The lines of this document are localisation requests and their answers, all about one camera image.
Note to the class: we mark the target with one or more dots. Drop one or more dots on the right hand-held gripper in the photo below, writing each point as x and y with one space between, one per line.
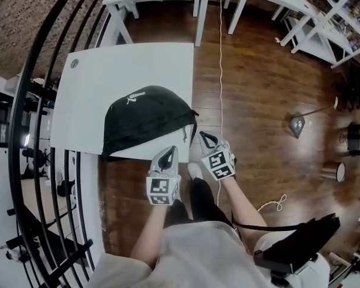
220 163

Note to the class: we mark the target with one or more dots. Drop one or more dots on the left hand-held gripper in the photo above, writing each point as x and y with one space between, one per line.
163 187

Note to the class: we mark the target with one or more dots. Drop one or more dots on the black Puma bag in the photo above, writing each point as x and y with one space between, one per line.
147 115

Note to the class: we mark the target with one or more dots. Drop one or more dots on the person's right forearm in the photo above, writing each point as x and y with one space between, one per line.
243 202

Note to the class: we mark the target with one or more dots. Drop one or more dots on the person's left forearm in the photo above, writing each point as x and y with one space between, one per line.
150 232

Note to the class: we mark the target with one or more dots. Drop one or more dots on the person's white right shoe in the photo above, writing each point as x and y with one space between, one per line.
195 169

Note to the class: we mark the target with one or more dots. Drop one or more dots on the person's black trousers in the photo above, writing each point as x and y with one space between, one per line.
204 199

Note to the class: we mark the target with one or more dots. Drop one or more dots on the white square table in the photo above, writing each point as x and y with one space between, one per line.
108 79

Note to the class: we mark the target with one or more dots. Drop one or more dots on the person's light grey shirt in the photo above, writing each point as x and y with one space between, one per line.
198 256

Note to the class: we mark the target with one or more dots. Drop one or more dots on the grey round table grommet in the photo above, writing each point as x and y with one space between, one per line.
74 63

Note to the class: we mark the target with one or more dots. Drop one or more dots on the round metal bin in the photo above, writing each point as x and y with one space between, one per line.
340 172

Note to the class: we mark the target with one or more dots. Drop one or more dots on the black metal railing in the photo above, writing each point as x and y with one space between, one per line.
18 106

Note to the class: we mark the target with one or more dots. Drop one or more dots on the white shelf rack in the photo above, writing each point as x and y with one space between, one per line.
327 31

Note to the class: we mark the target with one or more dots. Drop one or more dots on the black display cabinet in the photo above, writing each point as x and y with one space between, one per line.
0 115

